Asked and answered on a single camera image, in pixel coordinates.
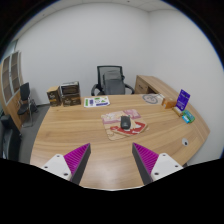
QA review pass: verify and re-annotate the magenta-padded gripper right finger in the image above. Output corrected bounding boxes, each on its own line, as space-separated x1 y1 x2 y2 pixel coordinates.
131 142 184 186

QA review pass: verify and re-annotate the black mesh office chair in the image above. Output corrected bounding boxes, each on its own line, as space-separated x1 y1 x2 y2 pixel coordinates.
90 64 136 97

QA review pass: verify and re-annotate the grey backpack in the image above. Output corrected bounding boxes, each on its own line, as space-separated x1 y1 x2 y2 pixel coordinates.
102 69 126 96

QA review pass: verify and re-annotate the black visitor chair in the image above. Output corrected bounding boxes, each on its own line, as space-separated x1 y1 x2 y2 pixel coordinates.
17 82 39 128

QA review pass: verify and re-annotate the purple sign card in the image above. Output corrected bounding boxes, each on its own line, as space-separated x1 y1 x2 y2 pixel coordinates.
175 88 192 113

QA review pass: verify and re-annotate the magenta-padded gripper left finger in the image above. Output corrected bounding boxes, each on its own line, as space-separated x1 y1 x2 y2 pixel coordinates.
39 142 92 185

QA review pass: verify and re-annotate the small teal box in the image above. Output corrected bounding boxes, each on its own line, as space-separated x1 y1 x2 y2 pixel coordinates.
181 110 196 124

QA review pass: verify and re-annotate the black computer mouse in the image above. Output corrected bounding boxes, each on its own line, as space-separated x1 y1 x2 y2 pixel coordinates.
120 115 131 130

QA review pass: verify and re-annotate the wooden shelf unit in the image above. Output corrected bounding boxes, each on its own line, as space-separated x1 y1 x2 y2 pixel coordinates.
0 50 25 131

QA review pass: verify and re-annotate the wide brown carton box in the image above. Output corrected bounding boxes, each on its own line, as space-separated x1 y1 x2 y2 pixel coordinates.
60 93 82 107

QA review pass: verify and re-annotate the small orange box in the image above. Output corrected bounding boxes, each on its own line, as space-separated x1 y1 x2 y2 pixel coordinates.
161 97 178 110

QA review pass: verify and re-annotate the white sticker sheet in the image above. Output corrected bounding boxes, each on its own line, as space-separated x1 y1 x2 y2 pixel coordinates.
83 95 111 109

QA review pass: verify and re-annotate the wooden side desk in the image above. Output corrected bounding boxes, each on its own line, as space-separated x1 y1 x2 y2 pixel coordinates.
134 74 174 99

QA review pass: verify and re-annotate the tall brown carton box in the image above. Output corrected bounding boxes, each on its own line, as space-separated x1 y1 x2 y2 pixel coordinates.
46 86 63 108

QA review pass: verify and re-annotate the black leather sofa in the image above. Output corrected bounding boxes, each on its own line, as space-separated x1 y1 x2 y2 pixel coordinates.
0 114 23 161

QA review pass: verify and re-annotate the pink and red printed mouse pad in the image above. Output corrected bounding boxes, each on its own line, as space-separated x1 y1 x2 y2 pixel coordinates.
100 108 150 142

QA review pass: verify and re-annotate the round grey disc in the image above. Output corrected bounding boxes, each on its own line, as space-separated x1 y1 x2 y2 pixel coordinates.
141 93 164 106

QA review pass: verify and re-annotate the black carton box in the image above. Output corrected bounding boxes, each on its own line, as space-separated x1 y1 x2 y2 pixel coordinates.
59 80 80 97

